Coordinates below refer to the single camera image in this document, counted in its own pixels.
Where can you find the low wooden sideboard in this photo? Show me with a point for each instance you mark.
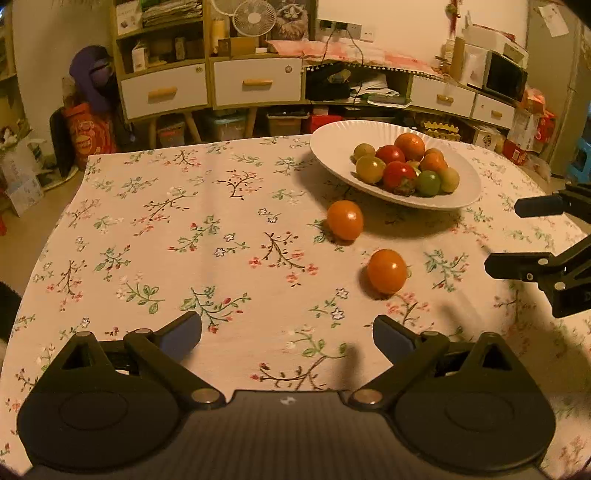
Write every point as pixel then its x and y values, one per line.
pixel 408 87

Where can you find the wooden cabinet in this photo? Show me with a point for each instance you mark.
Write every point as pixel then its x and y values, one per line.
pixel 206 46

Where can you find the clear storage bin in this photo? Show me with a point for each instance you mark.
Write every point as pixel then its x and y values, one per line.
pixel 286 125
pixel 171 136
pixel 224 129

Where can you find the yellow lattice rack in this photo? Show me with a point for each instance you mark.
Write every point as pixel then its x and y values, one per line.
pixel 443 129

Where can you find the pink floral cloth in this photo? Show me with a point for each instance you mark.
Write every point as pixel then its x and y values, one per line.
pixel 392 60

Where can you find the black flat panel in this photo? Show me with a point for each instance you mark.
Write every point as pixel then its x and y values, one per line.
pixel 60 143

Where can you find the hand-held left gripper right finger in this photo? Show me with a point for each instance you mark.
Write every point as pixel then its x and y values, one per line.
pixel 390 336

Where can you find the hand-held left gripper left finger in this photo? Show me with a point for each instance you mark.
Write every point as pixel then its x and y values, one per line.
pixel 182 331

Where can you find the small white box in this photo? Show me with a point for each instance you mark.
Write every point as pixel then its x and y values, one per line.
pixel 140 57

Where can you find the large white sideboard drawer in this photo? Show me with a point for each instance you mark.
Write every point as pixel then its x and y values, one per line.
pixel 425 92

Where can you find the large orange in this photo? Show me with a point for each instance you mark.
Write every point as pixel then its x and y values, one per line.
pixel 410 145

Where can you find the framed animal picture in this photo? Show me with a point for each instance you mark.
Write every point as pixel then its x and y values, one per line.
pixel 291 18

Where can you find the orange printed bag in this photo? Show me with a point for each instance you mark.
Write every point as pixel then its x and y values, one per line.
pixel 87 134

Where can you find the small orange mandarin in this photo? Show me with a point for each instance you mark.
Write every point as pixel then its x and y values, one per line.
pixel 433 163

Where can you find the red hanging ornament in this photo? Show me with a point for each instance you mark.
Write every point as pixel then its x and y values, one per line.
pixel 455 9

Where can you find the white cardboard box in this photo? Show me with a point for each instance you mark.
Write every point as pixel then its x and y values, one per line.
pixel 21 184

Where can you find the pile of white papers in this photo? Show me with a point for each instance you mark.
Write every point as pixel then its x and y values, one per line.
pixel 374 87

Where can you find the white cabinet drawer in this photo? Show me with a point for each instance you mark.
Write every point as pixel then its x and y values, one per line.
pixel 231 99
pixel 134 106

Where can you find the paper note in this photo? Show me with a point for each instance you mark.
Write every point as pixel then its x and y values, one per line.
pixel 554 21

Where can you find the black electronic box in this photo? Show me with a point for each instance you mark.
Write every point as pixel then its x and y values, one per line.
pixel 323 90

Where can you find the white ribbed plate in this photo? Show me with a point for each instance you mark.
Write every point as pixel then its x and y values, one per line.
pixel 332 147

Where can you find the stack of red boxes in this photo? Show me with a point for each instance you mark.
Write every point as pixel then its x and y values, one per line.
pixel 521 152

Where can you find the cream and black jacket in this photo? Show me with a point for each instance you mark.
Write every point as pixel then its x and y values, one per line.
pixel 7 314

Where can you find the black wall socket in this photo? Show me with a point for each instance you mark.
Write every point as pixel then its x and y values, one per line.
pixel 332 24

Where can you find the orange tomato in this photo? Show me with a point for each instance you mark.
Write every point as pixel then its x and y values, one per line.
pixel 345 220
pixel 387 271

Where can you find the small white sideboard drawer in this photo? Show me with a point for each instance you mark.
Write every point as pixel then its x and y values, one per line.
pixel 485 110

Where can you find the tall tan canister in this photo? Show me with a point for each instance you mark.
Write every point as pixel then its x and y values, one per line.
pixel 457 60

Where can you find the blue plastic stool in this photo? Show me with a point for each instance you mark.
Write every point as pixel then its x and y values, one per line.
pixel 582 161

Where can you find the yellow cylinder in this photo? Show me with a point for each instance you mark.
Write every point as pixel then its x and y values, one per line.
pixel 220 34

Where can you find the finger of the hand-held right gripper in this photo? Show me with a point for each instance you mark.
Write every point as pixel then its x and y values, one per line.
pixel 538 206
pixel 512 265

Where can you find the white product box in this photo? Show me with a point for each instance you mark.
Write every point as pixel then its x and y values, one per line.
pixel 128 18

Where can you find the purple cloth bundle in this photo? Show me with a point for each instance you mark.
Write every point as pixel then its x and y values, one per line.
pixel 90 69

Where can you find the wooden box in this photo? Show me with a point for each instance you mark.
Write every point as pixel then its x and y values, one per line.
pixel 242 46

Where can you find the printed cardboard box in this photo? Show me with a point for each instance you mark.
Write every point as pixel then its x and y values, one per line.
pixel 487 138

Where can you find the white microwave oven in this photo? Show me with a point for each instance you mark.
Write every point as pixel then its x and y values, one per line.
pixel 505 76

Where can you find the grey wall socket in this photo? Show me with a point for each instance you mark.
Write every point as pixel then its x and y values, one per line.
pixel 353 32

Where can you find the olive green tomato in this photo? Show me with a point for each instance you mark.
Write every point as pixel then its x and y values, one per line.
pixel 370 169

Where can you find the red tomato with green calyx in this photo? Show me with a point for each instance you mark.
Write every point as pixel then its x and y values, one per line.
pixel 399 177

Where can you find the stack of newspapers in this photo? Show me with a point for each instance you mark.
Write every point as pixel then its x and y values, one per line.
pixel 171 14

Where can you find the red cardboard box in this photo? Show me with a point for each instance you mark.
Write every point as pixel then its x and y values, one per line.
pixel 323 123

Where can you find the white boxes on microwave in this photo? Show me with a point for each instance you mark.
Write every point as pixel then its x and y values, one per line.
pixel 489 37

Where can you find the dark green tomato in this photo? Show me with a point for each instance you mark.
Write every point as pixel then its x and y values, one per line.
pixel 428 182

